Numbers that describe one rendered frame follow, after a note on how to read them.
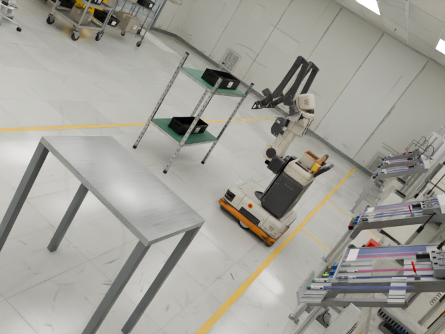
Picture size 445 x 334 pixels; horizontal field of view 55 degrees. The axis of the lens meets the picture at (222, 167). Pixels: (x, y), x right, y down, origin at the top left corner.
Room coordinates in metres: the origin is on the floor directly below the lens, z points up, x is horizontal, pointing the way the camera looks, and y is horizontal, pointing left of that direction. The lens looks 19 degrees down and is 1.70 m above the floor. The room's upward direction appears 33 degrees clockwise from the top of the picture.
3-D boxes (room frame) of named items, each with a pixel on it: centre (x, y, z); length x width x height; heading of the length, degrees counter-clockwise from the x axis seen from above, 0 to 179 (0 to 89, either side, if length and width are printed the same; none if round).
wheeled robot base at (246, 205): (4.13, -0.55, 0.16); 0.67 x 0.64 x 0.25; 75
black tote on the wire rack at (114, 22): (7.56, 3.15, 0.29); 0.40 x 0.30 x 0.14; 165
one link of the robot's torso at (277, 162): (4.11, -0.38, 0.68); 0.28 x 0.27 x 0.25; 165
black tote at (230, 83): (4.40, 0.49, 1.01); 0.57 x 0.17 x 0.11; 165
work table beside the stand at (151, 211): (1.79, 0.33, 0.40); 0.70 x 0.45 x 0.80; 70
